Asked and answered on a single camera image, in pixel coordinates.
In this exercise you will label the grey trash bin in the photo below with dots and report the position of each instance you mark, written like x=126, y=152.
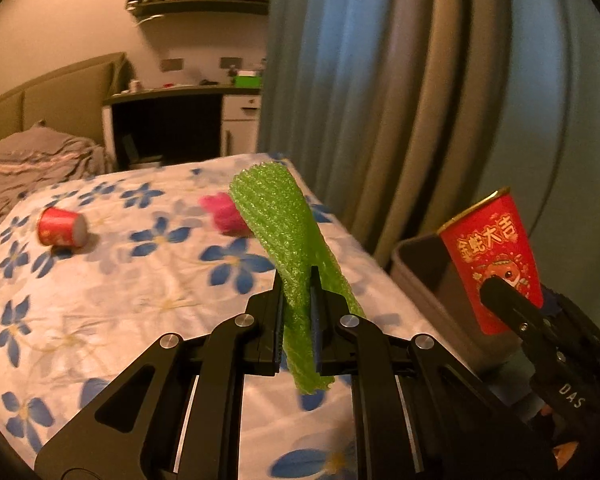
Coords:
x=420, y=280

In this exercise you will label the person's right hand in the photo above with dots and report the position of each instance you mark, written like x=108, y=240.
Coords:
x=595, y=455

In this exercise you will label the padded headboard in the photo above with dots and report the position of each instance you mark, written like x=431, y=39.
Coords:
x=55, y=95

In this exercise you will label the red paper cup with print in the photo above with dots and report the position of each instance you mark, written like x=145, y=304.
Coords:
x=490, y=245

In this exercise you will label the dark desk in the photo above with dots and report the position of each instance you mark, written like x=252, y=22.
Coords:
x=165, y=120

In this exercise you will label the green box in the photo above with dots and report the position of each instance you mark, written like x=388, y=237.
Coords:
x=246, y=80

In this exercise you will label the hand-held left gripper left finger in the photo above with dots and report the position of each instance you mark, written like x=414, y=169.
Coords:
x=266, y=330

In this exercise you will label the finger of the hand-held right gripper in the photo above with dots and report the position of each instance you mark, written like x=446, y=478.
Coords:
x=577, y=322
x=502, y=301

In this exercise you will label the floral bed sheet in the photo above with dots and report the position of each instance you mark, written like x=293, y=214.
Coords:
x=130, y=270

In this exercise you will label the pink foam net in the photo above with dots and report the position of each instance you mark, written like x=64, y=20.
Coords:
x=222, y=212

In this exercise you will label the white lamp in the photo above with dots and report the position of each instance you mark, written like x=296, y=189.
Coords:
x=150, y=18

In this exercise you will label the small red paper cup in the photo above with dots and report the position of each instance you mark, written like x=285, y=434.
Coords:
x=57, y=225

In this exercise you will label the grey wall socket plate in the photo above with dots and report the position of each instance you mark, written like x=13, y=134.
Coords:
x=172, y=64
x=229, y=62

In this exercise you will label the small black object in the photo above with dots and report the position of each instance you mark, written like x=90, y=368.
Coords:
x=209, y=82

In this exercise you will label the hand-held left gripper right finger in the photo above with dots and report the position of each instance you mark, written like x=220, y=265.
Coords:
x=321, y=332

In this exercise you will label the green foam net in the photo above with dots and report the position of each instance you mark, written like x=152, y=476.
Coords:
x=280, y=220

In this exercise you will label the white drawer cabinet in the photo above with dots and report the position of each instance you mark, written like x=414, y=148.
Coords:
x=240, y=125

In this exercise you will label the grey blanket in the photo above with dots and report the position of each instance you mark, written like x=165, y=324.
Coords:
x=30, y=160

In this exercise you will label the grey blue curtain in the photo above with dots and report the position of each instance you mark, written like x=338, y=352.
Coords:
x=380, y=85

